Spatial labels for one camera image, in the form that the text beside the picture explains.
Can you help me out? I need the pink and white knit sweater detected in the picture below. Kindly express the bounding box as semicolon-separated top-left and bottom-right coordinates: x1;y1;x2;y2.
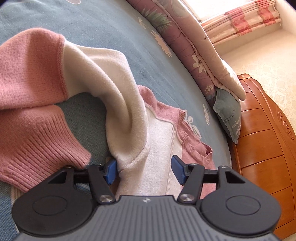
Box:
1;28;215;196

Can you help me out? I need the blue floral bed sheet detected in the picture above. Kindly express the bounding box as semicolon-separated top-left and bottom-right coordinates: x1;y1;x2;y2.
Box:
1;1;231;240

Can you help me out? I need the pink striped curtain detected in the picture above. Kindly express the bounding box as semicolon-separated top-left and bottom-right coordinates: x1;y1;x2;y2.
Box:
201;1;282;45

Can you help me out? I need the folded floral quilt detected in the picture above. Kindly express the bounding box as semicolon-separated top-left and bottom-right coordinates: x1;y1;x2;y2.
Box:
129;1;246;104

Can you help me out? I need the green flower pillow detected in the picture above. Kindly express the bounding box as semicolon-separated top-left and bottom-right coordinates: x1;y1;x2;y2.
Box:
213;88;241;144

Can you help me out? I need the orange wooden headboard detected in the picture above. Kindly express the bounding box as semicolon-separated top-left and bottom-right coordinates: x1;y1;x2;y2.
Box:
228;74;295;239

